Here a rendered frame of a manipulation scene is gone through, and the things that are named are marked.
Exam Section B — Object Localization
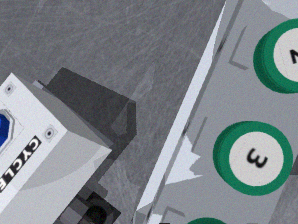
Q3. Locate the white control box with blue button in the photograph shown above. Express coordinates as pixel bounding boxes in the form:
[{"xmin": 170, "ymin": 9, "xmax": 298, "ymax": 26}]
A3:
[{"xmin": 0, "ymin": 73, "xmax": 121, "ymax": 224}]

